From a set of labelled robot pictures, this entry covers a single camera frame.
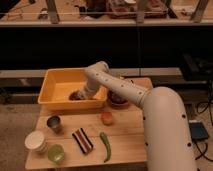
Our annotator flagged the orange fruit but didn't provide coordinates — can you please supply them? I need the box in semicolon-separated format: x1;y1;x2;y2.
101;112;113;125

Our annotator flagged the black cable on floor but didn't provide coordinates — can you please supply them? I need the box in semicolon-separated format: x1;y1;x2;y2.
193;99;213;171

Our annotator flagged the black box on floor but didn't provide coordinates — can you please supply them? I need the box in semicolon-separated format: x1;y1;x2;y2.
189;122;209;141

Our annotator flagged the metal cup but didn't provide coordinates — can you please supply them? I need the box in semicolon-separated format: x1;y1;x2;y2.
46;115;62;134

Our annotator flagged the brown bowl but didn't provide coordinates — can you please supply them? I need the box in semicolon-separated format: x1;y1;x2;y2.
107;91;129;108

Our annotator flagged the white paper cup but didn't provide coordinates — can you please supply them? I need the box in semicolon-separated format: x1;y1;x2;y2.
25;131;47;154

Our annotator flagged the yellow plastic tray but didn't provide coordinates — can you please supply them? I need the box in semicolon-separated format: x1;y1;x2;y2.
38;68;107;110

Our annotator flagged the dark brown towel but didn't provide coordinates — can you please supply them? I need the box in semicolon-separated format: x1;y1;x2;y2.
69;91;86;100

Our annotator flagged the green chili pepper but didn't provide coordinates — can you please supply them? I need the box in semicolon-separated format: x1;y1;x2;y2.
100;132;111;163

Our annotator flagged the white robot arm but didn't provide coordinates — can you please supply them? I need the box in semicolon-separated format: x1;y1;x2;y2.
83;61;197;171

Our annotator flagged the wooden table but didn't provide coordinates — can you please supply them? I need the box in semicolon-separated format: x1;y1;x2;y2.
24;77;154;171

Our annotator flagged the green plastic cup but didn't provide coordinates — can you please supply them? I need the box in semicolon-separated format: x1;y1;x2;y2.
47;144;65;164

